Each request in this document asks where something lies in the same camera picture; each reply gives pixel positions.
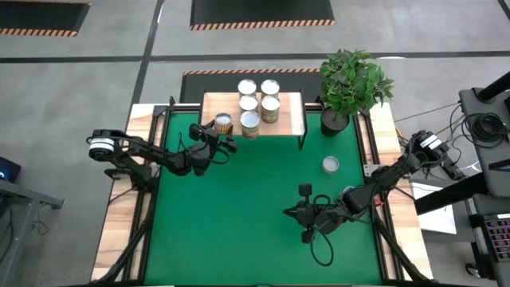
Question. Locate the black table frame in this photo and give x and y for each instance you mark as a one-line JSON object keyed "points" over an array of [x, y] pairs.
{"points": [[144, 239]]}

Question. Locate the black plant pot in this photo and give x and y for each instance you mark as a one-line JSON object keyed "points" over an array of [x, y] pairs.
{"points": [[334, 123]]}

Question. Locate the black hazard striped floor mat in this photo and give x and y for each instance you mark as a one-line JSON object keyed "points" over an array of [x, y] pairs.
{"points": [[40, 14], [259, 12], [191, 85]]}

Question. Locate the tall orange label can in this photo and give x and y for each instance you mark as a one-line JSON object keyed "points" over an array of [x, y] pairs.
{"points": [[249, 119]]}

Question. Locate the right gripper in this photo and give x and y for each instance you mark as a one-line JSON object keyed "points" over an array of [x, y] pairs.
{"points": [[318, 215]]}

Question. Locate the green table mat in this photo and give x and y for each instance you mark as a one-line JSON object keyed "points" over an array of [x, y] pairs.
{"points": [[223, 239]]}

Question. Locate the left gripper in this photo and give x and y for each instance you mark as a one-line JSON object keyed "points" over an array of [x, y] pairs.
{"points": [[203, 153]]}

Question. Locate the green leafy plant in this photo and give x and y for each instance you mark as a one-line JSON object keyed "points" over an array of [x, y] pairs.
{"points": [[350, 83]]}

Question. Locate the grey workstation cart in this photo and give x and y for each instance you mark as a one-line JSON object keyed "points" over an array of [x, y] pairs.
{"points": [[494, 175]]}

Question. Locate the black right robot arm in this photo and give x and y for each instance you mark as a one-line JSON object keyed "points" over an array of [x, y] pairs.
{"points": [[392, 171]]}

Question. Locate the black power strip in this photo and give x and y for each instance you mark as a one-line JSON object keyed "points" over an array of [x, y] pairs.
{"points": [[452, 169]]}

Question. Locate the grey side desk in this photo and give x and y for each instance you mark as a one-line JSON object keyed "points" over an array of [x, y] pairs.
{"points": [[16, 207]]}

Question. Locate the tall red label can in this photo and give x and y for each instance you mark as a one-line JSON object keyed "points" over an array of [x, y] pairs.
{"points": [[248, 103]]}

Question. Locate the white paper sheet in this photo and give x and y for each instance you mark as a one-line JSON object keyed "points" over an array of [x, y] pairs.
{"points": [[436, 215]]}

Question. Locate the patterned black beans can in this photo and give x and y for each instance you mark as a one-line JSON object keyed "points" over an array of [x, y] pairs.
{"points": [[223, 119]]}

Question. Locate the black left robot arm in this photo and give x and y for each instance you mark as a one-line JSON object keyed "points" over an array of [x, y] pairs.
{"points": [[155, 153]]}

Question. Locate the wooden shelf black frame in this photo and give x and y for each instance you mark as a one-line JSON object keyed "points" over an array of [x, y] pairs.
{"points": [[287, 119]]}

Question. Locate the backlit keyboard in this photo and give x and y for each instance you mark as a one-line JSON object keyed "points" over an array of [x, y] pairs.
{"points": [[499, 237]]}

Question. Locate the tall green label can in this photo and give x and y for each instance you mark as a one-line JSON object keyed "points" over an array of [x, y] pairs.
{"points": [[270, 104], [270, 86], [247, 86]]}

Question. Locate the black monitor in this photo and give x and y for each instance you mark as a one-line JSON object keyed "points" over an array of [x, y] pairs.
{"points": [[8, 169]]}

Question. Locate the short mushroom can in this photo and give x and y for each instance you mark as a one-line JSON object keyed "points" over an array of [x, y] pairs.
{"points": [[330, 163]]}

